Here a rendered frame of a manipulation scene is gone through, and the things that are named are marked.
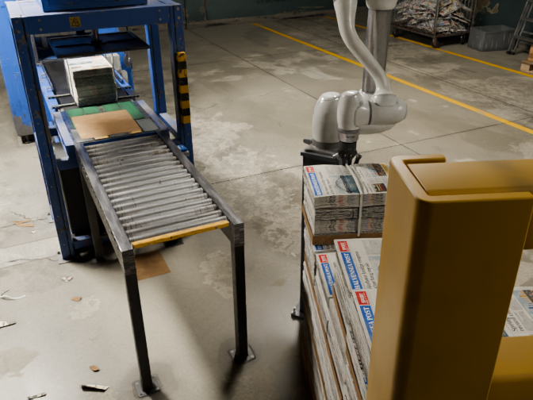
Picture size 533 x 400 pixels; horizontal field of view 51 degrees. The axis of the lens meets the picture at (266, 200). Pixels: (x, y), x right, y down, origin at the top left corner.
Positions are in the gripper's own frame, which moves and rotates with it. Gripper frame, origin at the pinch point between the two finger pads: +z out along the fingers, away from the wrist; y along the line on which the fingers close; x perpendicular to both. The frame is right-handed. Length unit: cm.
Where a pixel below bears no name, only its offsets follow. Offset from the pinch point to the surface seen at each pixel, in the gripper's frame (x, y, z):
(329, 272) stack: -50, -15, 13
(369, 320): -105, -16, -11
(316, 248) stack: -32.0, -17.9, 13.5
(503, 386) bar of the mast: -183, -26, -68
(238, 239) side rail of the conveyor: -4, -49, 24
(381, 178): -18.7, 10.4, -10.1
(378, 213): -30.5, 7.1, -0.8
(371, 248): -71, -7, -11
